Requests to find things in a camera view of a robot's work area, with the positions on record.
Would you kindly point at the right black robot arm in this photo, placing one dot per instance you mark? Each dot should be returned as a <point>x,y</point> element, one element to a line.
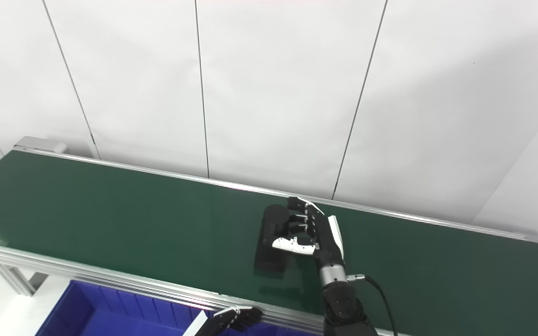
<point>343,303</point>

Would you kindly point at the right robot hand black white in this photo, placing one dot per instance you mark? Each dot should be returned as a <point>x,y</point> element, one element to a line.
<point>327,242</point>

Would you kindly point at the black cylinder-on-block part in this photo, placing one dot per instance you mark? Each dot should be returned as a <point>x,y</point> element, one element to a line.
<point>271,259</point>

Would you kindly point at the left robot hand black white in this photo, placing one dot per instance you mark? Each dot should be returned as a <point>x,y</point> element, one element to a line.
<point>231,319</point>

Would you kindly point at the blue plastic bin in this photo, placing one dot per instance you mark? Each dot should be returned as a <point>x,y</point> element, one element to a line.
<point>110,317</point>

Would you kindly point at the green conveyor belt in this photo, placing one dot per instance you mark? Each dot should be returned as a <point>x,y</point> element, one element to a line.
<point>110,277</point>
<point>110,219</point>

